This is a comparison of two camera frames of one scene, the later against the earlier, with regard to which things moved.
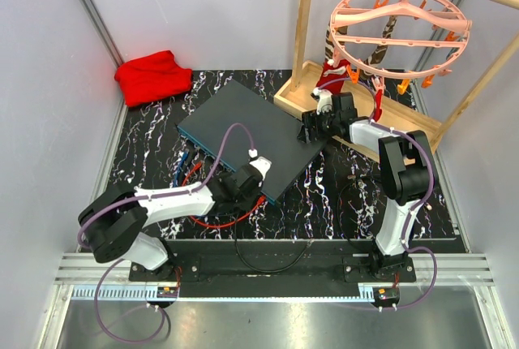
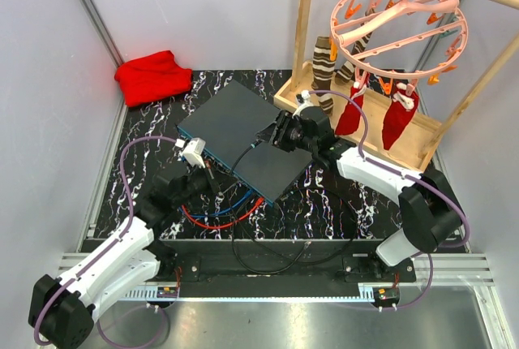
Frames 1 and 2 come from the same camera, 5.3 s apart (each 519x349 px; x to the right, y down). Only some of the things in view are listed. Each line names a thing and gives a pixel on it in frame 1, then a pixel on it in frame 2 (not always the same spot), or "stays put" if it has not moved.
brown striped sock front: (329, 40) → (323, 72)
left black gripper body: (246, 200) → (199, 183)
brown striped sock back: (379, 52) → (346, 69)
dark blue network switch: (238, 122) stays put
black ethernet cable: (338, 199) → (355, 232)
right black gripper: (310, 121) → (285, 121)
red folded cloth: (152, 78) stays put
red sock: (378, 105) → (403, 109)
